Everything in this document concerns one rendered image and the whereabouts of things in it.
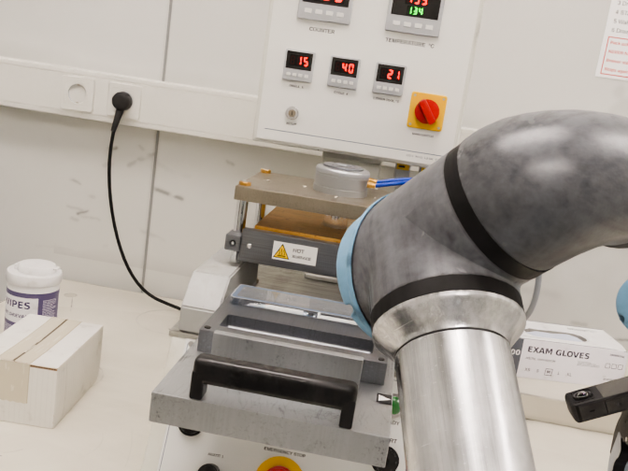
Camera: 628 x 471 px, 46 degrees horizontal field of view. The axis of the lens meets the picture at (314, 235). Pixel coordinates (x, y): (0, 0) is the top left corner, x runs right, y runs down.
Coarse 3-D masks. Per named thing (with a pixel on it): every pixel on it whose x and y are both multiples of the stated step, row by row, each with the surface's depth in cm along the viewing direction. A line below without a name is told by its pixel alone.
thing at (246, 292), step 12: (240, 288) 91; (252, 288) 92; (264, 300) 88; (276, 300) 88; (288, 300) 89; (300, 300) 90; (312, 300) 90; (324, 300) 91; (324, 312) 86; (336, 312) 87; (348, 312) 88
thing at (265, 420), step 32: (192, 352) 78; (224, 352) 74; (256, 352) 73; (288, 352) 73; (320, 352) 72; (160, 384) 69; (384, 384) 77; (160, 416) 68; (192, 416) 68; (224, 416) 67; (256, 416) 67; (288, 416) 67; (320, 416) 68; (384, 416) 70; (288, 448) 67; (320, 448) 67; (352, 448) 66; (384, 448) 66
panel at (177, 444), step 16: (176, 432) 91; (400, 432) 90; (176, 448) 91; (192, 448) 91; (208, 448) 91; (224, 448) 91; (240, 448) 90; (256, 448) 90; (272, 448) 90; (400, 448) 89; (160, 464) 90; (176, 464) 90; (192, 464) 90; (224, 464) 90; (240, 464) 90; (256, 464) 90; (272, 464) 90; (288, 464) 90; (304, 464) 90; (320, 464) 89; (336, 464) 89; (352, 464) 89; (368, 464) 89; (400, 464) 89
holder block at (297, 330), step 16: (224, 304) 87; (208, 320) 81; (224, 320) 82; (240, 320) 84; (256, 320) 84; (272, 320) 84; (288, 320) 85; (304, 320) 86; (320, 320) 86; (208, 336) 78; (256, 336) 78; (272, 336) 79; (288, 336) 83; (304, 336) 83; (320, 336) 83; (336, 336) 83; (352, 336) 82; (368, 336) 83; (208, 352) 78; (352, 352) 78; (368, 352) 82; (368, 368) 76; (384, 368) 76
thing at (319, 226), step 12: (276, 216) 110; (288, 216) 111; (300, 216) 113; (312, 216) 114; (324, 216) 108; (264, 228) 102; (276, 228) 102; (288, 228) 103; (300, 228) 104; (312, 228) 105; (324, 228) 106; (336, 228) 107; (348, 228) 109; (336, 240) 101
